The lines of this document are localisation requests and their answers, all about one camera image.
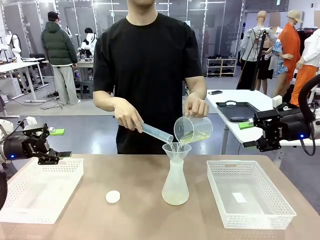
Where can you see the long white desk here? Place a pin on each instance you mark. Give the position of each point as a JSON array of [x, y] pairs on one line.
[[17, 67]]

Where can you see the seated person in black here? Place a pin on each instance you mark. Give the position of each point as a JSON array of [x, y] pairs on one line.
[[87, 42]]

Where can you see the translucent plastic funnel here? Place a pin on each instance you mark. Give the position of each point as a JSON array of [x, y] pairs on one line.
[[177, 151]]

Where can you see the mannequin in gray shirt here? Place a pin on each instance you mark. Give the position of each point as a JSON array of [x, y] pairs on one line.
[[252, 45]]

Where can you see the black plastic tray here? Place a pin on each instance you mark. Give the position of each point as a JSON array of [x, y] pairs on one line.
[[237, 111]]

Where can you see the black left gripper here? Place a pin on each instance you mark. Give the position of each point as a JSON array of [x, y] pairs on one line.
[[25, 147]]

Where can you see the white round flask cap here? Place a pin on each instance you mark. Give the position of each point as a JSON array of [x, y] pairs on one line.
[[113, 197]]

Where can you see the mannequin in orange trousers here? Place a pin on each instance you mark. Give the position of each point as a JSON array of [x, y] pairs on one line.
[[306, 80]]

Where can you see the person's left hand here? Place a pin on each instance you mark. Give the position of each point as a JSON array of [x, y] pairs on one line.
[[197, 106]]

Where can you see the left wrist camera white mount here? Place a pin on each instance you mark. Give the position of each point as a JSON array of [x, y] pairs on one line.
[[31, 120]]

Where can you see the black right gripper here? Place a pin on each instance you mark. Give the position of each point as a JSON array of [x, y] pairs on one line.
[[287, 125]]

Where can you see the person in black t-shirt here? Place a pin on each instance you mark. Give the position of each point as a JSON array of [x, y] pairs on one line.
[[147, 75]]

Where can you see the person's right hand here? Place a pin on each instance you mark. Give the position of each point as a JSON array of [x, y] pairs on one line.
[[127, 115]]

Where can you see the translucent plastic Erlenmeyer flask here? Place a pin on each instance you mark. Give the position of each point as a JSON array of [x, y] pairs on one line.
[[175, 185]]

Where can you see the shoe rack with shoes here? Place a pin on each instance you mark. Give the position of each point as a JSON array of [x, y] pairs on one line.
[[221, 67]]

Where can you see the white side table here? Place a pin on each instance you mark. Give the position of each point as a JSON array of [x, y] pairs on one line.
[[250, 96]]

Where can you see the clear plastic measuring beaker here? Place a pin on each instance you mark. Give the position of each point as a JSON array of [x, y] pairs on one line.
[[195, 130]]

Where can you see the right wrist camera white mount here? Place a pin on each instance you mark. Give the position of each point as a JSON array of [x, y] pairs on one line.
[[277, 101]]

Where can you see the white perforated plastic basket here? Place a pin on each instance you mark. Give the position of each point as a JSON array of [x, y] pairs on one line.
[[250, 212], [37, 190]]

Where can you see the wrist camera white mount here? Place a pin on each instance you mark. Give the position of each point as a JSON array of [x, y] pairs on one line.
[[31, 120], [277, 101]]

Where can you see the dark gray step stool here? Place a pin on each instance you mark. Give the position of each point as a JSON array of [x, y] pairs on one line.
[[86, 88]]

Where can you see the person in green jacket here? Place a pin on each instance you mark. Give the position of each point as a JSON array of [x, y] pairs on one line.
[[58, 50]]

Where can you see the clear graduated cylinder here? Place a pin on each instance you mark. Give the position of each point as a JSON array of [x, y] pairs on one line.
[[156, 132]]

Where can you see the mannequin with blue patterned cloth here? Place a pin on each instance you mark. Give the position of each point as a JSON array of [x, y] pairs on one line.
[[278, 57]]

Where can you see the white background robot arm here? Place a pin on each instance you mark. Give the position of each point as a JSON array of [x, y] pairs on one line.
[[15, 45]]

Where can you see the black phone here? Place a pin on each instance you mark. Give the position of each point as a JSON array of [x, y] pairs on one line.
[[215, 92]]

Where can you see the mannequin in orange robe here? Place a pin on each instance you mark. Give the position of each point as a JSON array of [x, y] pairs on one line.
[[290, 50]]

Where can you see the person's left forearm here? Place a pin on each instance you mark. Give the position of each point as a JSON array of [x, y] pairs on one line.
[[197, 86]]

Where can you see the black camera tripod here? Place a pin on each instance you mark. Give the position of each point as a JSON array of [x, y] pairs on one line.
[[260, 50]]

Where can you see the person's right forearm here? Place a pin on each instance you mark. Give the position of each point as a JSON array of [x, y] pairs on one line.
[[105, 100]]

